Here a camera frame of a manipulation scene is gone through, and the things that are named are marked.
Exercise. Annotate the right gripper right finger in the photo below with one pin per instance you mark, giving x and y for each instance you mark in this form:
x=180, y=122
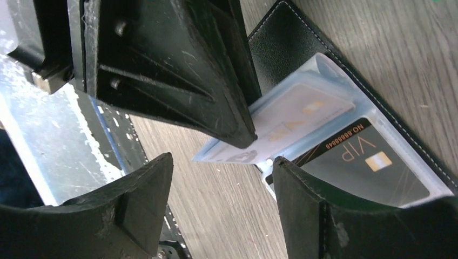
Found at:
x=323, y=221

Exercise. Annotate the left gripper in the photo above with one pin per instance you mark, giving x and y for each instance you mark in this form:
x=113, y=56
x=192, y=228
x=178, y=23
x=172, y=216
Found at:
x=44, y=48

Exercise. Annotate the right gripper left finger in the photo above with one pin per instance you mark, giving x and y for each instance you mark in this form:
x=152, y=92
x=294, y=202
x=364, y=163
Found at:
x=122, y=219

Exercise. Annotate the black card holder wallet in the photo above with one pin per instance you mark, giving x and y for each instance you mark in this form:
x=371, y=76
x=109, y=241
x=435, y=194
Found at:
x=289, y=49

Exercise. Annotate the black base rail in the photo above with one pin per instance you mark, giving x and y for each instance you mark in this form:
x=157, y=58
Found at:
x=125, y=146

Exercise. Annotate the black credit card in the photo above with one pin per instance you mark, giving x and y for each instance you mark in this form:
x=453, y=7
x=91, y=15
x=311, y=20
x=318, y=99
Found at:
x=358, y=160

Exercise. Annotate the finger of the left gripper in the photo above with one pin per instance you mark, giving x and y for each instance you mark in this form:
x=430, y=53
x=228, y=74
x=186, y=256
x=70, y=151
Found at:
x=186, y=63

